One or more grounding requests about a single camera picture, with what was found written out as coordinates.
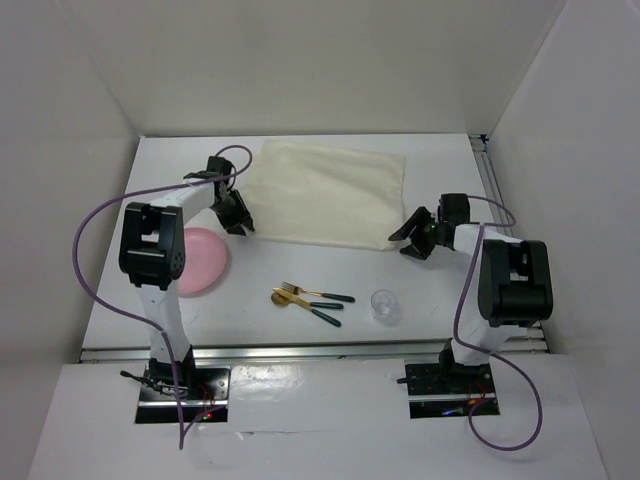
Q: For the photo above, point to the cream cloth placemat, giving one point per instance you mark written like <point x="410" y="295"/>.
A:
<point x="325" y="196"/>

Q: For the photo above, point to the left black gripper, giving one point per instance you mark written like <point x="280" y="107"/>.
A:
<point x="241" y="214"/>

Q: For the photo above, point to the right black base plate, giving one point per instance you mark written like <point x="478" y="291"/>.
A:
<point x="443" y="390"/>

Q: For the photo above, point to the front aluminium rail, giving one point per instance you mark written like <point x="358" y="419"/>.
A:
<point x="404" y="349"/>

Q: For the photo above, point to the pink plate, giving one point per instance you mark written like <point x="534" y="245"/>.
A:
<point x="206" y="260"/>

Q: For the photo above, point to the clear drinking glass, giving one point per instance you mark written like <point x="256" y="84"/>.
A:
<point x="385" y="307"/>

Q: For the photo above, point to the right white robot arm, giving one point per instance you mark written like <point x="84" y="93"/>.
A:
<point x="507" y="289"/>

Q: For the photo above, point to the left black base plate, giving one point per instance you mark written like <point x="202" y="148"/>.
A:
<point x="205" y="402"/>

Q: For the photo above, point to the gold fork green handle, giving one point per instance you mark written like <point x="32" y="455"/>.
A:
<point x="297" y="290"/>

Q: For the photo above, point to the gold knife green handle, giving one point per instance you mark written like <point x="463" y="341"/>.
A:
<point x="327" y="318"/>

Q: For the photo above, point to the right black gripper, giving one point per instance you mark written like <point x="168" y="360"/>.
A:
<point x="419" y="218"/>

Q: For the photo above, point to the gold spoon green handle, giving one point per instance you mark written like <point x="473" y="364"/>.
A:
<point x="281" y="301"/>

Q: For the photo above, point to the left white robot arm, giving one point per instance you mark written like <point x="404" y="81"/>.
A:
<point x="153" y="255"/>

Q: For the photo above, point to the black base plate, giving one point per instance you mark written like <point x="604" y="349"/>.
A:
<point x="443" y="390"/>
<point x="205" y="402"/>

